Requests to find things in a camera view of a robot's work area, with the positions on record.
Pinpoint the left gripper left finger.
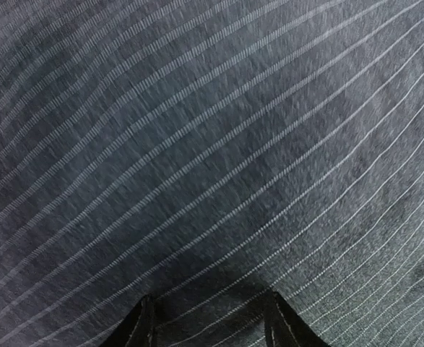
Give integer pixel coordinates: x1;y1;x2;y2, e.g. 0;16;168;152
102;295;156;347

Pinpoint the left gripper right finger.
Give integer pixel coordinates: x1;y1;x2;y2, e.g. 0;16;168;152
264;291;326;347

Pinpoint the black pinstriped shirt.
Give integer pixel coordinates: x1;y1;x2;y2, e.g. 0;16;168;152
0;1;424;346

